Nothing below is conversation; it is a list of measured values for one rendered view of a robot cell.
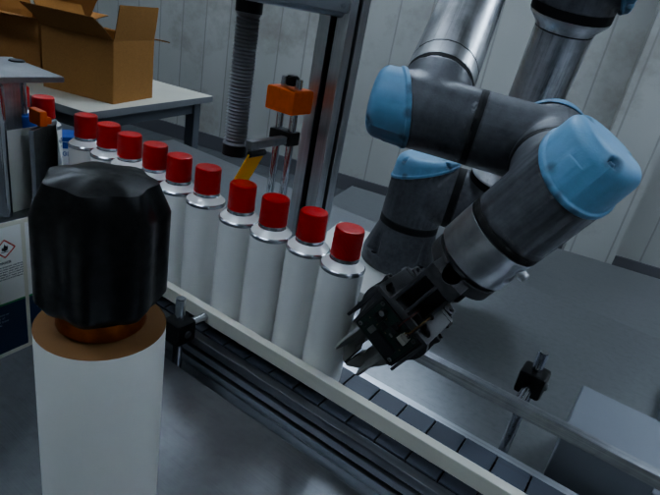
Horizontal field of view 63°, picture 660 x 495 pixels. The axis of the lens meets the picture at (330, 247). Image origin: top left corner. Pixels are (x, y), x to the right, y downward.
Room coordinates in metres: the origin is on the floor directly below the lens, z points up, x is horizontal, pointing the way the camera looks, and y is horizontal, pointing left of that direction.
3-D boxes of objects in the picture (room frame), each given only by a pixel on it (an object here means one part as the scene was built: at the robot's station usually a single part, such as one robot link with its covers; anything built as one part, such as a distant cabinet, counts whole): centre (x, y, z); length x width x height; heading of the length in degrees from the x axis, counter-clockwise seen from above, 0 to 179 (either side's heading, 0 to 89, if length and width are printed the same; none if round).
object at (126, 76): (2.30, 1.11, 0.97); 0.51 x 0.42 x 0.37; 167
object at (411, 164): (0.99, -0.15, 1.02); 0.13 x 0.12 x 0.14; 78
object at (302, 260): (0.57, 0.03, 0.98); 0.05 x 0.05 x 0.20
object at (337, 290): (0.54, -0.02, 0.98); 0.05 x 0.05 x 0.20
